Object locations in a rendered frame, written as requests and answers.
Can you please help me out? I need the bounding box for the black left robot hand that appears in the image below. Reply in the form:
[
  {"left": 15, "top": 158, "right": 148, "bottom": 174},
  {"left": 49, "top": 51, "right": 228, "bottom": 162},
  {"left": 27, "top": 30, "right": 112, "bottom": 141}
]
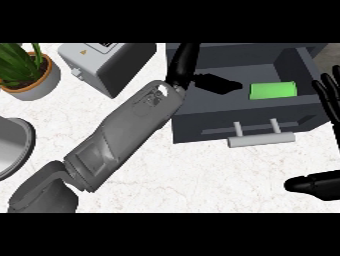
[{"left": 164, "top": 42, "right": 244, "bottom": 96}]

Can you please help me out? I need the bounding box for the dark grey open drawer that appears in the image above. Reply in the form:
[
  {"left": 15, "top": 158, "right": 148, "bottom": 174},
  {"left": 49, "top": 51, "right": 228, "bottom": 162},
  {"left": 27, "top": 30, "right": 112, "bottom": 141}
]
[{"left": 169, "top": 46, "right": 332, "bottom": 145}]

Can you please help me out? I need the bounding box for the dark grey drawer front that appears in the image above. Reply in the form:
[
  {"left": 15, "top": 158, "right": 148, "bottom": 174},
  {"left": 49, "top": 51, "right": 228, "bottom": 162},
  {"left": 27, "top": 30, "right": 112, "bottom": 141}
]
[{"left": 172, "top": 105, "right": 331, "bottom": 145}]

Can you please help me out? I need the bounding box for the green cup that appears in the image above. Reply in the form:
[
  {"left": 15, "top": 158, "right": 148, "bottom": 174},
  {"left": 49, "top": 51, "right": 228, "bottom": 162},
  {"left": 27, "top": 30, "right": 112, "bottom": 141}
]
[{"left": 248, "top": 80, "right": 299, "bottom": 101}]

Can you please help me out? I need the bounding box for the dark grey cabinet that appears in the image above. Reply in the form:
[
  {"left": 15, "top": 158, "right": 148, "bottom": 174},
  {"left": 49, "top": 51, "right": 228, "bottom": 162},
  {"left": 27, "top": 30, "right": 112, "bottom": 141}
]
[{"left": 166, "top": 42, "right": 330, "bottom": 69}]

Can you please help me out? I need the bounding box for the pale grey box appliance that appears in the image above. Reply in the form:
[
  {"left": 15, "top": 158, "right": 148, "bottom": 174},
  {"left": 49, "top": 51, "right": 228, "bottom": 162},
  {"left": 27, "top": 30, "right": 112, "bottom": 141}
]
[{"left": 56, "top": 42, "right": 158, "bottom": 100}]

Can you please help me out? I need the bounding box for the potted green plant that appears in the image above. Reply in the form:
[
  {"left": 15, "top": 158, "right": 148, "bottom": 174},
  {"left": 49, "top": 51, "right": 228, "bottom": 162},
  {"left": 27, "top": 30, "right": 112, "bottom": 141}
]
[{"left": 0, "top": 42, "right": 62, "bottom": 102}]

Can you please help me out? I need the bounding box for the large grey round container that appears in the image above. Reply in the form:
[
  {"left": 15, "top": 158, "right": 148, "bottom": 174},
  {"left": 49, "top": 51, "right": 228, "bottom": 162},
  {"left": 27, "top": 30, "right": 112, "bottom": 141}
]
[{"left": 0, "top": 108, "right": 37, "bottom": 185}]

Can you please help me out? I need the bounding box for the pale grey drawer handle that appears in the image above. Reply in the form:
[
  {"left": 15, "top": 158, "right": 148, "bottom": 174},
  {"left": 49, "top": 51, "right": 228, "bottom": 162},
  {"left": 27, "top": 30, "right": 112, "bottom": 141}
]
[{"left": 226, "top": 117, "right": 297, "bottom": 149}]

